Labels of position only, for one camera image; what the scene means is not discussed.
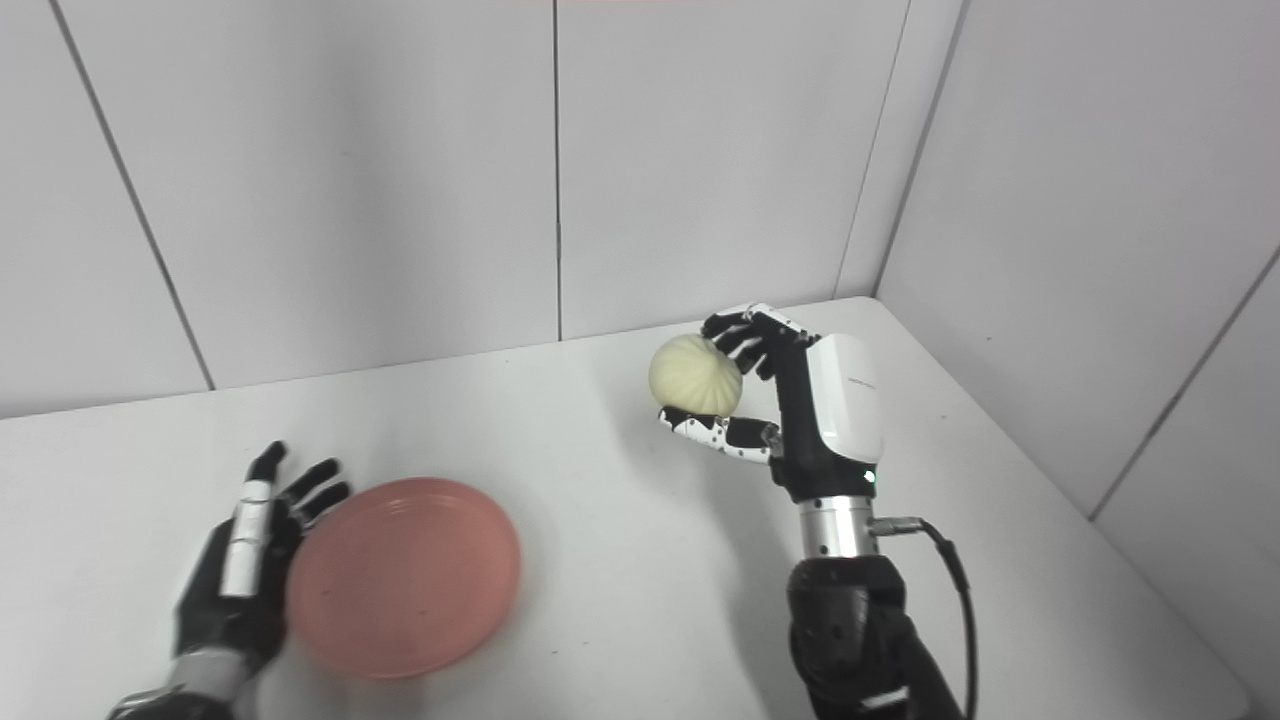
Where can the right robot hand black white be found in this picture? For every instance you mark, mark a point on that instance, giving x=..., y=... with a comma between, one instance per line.
x=810, y=410

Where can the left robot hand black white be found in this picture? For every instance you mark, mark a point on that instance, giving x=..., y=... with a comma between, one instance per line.
x=245, y=580

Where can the cream steamed bun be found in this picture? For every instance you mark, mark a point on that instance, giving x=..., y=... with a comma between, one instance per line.
x=695, y=375

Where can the pink round plate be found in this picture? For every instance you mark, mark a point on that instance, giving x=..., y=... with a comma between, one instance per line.
x=404, y=577

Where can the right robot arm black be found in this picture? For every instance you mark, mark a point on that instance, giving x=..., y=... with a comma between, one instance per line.
x=860, y=620

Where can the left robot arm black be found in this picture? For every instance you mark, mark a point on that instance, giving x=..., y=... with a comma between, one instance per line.
x=185, y=690

